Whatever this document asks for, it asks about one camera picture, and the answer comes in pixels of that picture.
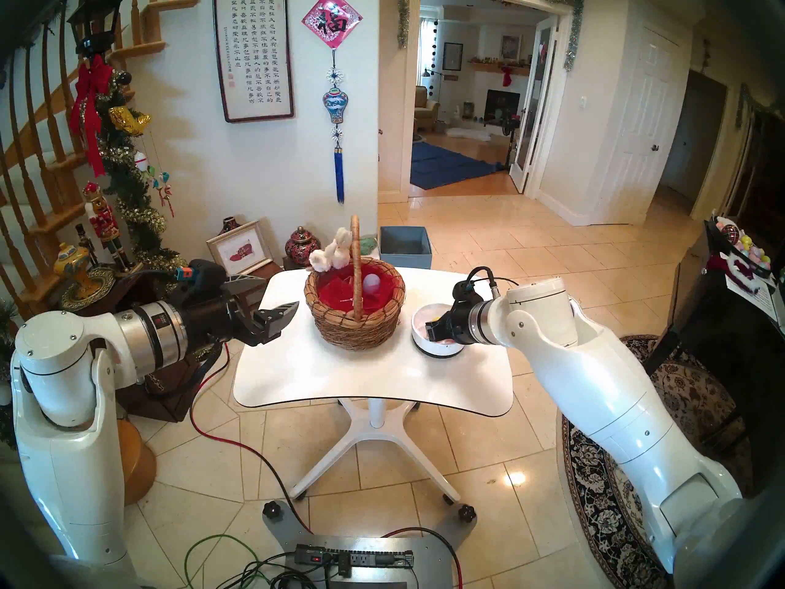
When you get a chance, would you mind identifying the yellow ornate vase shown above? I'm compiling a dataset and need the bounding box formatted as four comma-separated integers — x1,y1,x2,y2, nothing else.
53,243,102,297

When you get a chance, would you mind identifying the blue floor rug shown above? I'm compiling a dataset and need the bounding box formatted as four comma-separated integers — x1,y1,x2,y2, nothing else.
409,141,500,191

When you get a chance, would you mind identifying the green cable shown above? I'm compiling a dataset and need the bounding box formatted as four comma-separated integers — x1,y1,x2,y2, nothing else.
184,534,261,589

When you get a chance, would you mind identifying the black power strip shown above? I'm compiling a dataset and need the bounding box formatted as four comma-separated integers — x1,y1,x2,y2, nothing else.
294,545,415,570

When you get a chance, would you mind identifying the ornate brass round tray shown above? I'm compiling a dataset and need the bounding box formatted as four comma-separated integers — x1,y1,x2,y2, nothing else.
58,269,117,312

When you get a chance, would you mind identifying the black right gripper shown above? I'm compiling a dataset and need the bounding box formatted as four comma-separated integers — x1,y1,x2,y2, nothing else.
426,299,477,346

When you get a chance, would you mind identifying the black lantern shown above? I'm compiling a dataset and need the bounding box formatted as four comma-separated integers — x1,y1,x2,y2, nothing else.
66,0,126,58

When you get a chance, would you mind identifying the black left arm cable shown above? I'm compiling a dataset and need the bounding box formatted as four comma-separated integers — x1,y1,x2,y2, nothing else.
138,341,231,398

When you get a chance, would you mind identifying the red diamond fu decoration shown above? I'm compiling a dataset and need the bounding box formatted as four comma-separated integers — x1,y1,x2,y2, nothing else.
301,0,363,50

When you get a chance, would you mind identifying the black floor fan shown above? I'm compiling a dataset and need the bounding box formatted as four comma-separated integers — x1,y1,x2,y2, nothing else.
502,115,522,168

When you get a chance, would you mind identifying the blue box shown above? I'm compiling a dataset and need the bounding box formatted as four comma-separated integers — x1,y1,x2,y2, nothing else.
378,226,433,269

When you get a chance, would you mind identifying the white pedestal table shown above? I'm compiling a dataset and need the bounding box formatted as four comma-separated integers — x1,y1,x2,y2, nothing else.
233,268,515,506

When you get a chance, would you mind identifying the patterned oriental rug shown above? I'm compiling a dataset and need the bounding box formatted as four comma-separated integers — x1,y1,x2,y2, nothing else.
555,335,755,589

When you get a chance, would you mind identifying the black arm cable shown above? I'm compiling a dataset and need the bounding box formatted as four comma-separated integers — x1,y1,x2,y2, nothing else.
466,266,522,300
138,341,231,398

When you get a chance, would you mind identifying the silver green tinsel garland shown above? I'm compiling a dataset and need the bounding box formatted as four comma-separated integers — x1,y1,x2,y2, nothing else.
397,0,584,73

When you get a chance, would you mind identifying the green christmas garland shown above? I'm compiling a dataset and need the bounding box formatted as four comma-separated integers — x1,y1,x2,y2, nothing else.
95,69,188,275

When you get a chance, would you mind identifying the glass french door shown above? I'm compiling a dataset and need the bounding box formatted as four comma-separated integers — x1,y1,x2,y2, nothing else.
508,16,560,194

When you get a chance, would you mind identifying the yellow armchair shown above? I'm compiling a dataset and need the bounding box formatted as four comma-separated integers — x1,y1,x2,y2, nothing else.
415,86,440,131

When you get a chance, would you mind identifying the red cable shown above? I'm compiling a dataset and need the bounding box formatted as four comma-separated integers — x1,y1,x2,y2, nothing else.
189,342,464,589

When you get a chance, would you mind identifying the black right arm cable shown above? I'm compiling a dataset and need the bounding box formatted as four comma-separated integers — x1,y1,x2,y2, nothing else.
466,266,522,300

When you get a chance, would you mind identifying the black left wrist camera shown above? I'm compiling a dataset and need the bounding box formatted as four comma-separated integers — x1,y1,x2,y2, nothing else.
174,260,228,297

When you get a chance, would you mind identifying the white plush bunny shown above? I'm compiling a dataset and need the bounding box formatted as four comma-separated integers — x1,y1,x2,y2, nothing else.
308,227,353,272

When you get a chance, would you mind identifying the small black nutcracker figure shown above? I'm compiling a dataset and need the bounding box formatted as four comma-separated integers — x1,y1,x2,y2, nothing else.
74,223,99,266

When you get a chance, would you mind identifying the white framed picture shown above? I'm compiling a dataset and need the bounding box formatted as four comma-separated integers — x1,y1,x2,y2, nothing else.
205,220,274,275

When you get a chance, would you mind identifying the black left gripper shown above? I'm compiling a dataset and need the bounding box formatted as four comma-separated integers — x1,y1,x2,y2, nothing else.
180,274,300,353

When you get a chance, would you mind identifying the wicker basket with handle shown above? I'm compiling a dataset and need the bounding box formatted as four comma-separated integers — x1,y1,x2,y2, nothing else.
304,215,407,351

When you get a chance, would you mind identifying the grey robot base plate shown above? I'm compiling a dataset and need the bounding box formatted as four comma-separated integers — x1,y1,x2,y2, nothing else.
262,501,478,589

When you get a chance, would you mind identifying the wooden staircase railing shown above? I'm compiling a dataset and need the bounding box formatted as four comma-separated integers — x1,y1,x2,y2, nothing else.
0,0,200,325

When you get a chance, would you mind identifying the red cloisonne jar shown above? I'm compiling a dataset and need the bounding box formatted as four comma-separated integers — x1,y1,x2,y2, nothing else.
284,226,321,268

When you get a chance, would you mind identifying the white bowl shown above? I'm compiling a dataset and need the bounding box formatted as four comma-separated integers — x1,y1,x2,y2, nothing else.
410,302,472,358

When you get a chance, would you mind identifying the blue tassel vase ornament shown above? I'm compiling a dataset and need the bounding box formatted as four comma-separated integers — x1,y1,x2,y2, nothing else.
323,49,350,204

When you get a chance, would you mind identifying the black fireplace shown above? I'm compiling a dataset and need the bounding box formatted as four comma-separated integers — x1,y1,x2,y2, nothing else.
483,90,521,123

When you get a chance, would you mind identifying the gold foil ornament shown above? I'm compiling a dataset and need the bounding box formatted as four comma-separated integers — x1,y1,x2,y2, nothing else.
109,106,152,136

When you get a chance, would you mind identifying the red nutcracker figure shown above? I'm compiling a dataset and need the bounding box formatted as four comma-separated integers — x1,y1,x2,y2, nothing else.
83,182,132,271

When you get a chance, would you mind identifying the framed calligraphy scroll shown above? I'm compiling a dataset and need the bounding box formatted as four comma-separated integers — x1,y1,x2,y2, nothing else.
212,0,295,123

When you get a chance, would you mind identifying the red mesh basket lining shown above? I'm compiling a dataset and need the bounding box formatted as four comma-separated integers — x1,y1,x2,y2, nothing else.
317,260,400,315

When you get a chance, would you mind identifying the red ribbon bow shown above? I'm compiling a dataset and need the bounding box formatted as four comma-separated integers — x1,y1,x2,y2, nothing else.
67,54,114,177

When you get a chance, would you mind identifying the white panel door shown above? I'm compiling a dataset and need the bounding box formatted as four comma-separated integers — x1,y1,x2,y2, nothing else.
592,23,681,226

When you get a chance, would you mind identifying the round wooden stool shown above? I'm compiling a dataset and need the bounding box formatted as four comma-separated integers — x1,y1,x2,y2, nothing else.
117,419,158,506

